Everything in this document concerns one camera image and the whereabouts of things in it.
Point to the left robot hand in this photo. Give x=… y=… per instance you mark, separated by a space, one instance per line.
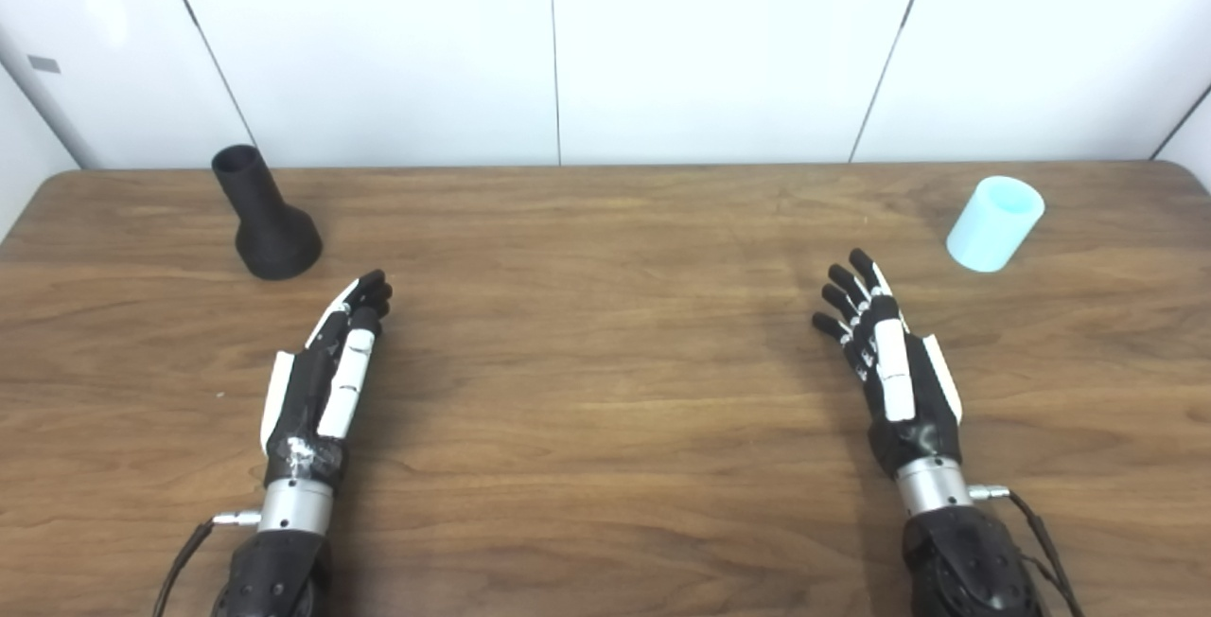
x=312 y=399

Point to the black nozzle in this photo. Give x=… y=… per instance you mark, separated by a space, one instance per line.
x=270 y=238

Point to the small gray wall label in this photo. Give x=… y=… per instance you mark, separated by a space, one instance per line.
x=43 y=64

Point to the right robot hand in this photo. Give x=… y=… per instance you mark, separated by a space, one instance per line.
x=899 y=380

